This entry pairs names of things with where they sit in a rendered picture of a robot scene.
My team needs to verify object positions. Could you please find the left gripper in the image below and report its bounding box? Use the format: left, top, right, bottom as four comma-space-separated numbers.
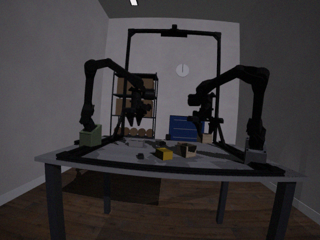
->
187, 105, 224, 137

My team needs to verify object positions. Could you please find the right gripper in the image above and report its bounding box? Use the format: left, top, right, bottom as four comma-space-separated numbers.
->
122, 98, 147, 127

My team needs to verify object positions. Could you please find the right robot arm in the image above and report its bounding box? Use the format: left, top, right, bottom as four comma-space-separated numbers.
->
79, 58, 155, 132

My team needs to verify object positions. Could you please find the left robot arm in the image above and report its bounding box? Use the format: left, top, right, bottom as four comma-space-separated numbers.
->
187, 64, 270, 151

